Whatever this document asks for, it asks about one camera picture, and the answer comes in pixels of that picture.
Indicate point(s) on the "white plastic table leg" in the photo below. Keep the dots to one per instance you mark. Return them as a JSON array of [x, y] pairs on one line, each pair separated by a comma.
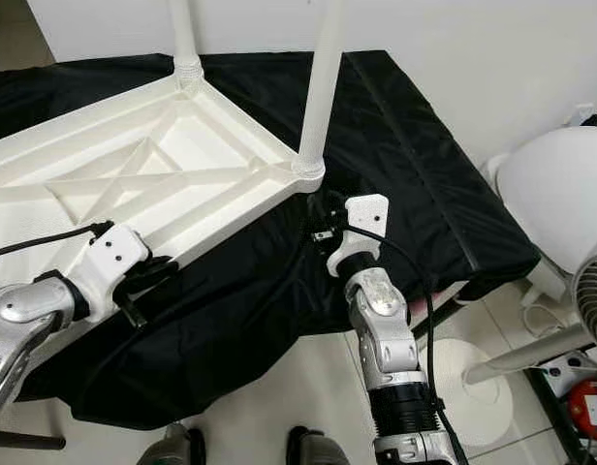
[[184, 39], [323, 87]]

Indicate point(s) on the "white plastic children table top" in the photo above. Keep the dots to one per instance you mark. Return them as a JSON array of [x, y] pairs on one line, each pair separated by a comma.
[[202, 145]]

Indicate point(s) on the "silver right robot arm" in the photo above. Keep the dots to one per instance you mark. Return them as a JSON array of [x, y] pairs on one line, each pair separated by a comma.
[[381, 320]]

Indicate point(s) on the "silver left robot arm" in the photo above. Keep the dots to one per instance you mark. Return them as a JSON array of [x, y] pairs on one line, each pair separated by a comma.
[[27, 320]]

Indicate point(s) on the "black cloth table cover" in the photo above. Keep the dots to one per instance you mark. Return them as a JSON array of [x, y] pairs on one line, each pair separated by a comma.
[[415, 174]]

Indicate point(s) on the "pink fabric under cloth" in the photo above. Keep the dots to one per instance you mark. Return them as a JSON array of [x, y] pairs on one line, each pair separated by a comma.
[[420, 308]]

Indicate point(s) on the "dark left robot foot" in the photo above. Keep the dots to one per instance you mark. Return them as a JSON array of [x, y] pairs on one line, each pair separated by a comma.
[[177, 448]]

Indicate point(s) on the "dark robot foot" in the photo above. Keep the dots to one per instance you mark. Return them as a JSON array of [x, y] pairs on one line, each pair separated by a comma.
[[177, 448], [323, 450]]

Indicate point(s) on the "dark right robot foot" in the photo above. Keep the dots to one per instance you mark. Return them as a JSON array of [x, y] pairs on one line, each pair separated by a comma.
[[323, 450]]

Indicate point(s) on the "white rounded appliance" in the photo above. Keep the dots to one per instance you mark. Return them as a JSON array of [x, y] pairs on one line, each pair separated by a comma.
[[560, 194]]

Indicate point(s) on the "white power strip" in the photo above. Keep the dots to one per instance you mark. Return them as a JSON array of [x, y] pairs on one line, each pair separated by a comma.
[[570, 366]]

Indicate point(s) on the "red round device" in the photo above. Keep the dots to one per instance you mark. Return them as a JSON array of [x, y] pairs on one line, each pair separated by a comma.
[[591, 405]]

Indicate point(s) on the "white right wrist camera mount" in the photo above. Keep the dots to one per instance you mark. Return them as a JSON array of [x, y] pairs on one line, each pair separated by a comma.
[[366, 213]]

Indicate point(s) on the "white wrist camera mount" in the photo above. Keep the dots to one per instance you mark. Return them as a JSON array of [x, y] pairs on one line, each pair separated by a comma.
[[114, 254], [366, 213]]

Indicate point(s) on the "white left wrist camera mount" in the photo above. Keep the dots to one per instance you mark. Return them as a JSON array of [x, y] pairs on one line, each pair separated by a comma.
[[114, 254]]

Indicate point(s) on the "black floor rail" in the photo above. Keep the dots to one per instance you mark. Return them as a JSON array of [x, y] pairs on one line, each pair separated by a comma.
[[555, 417]]

